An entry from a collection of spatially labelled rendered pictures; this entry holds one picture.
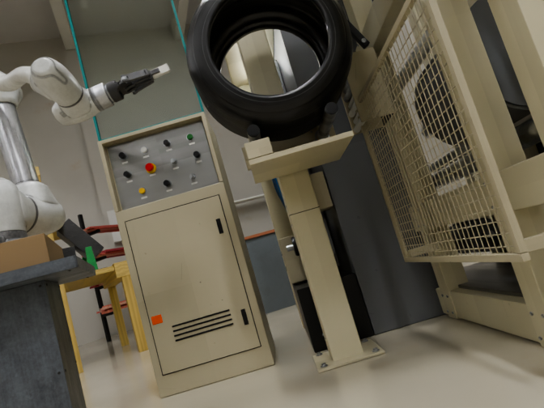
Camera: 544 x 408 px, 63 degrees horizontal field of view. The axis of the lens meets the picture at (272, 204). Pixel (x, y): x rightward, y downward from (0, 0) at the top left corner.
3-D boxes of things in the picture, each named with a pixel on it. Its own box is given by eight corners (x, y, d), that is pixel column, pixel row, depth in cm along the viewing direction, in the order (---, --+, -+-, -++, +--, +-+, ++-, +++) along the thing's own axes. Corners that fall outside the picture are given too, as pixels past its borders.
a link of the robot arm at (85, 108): (105, 118, 166) (88, 99, 154) (67, 135, 165) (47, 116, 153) (98, 96, 170) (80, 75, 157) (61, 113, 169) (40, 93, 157)
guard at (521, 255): (405, 261, 183) (354, 107, 192) (409, 261, 183) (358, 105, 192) (524, 262, 94) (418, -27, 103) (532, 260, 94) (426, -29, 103)
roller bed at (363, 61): (353, 135, 201) (333, 75, 205) (384, 126, 201) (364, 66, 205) (361, 121, 181) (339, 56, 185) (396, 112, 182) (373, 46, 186)
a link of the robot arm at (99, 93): (95, 93, 168) (110, 87, 168) (104, 114, 167) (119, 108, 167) (86, 83, 159) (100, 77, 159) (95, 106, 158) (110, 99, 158)
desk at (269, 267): (296, 292, 585) (280, 235, 595) (332, 292, 445) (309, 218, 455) (242, 308, 568) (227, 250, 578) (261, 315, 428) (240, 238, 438)
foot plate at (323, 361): (312, 358, 195) (312, 353, 196) (371, 340, 196) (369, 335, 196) (318, 372, 169) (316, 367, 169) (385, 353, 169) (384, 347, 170)
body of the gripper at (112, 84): (101, 79, 159) (125, 70, 160) (110, 89, 168) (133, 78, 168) (109, 98, 158) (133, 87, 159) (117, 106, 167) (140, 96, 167)
